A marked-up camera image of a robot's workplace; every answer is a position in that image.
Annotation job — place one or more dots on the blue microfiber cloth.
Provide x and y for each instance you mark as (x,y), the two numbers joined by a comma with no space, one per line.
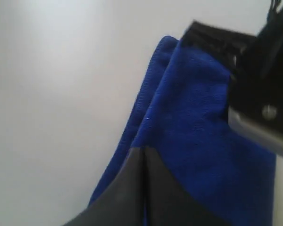
(180,112)

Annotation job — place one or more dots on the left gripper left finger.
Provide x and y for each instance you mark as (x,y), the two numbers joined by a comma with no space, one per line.
(121,204)

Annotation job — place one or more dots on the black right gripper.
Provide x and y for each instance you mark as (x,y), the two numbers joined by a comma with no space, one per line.
(259,78)

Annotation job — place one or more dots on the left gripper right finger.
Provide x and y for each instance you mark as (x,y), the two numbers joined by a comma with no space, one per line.
(167,203)

